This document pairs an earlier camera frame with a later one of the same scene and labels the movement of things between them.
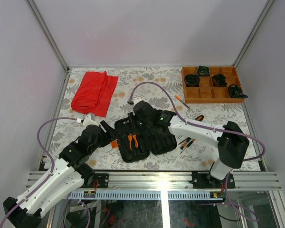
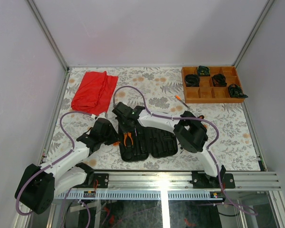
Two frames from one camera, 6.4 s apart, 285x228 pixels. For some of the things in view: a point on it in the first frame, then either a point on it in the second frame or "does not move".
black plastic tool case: (135, 144) does not move
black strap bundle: (235, 91) does not move
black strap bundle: (203, 71) does not move
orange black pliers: (130, 136) to (128, 134)
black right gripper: (135, 116) to (123, 129)
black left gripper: (109, 137) does not move
